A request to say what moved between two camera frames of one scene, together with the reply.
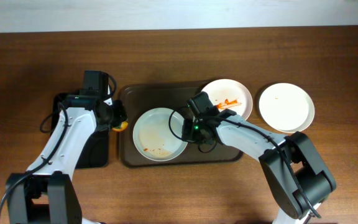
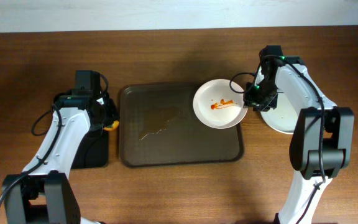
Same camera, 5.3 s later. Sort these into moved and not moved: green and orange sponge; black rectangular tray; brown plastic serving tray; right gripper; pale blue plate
Moved: green and orange sponge; pale blue plate; right gripper
Not moved: black rectangular tray; brown plastic serving tray
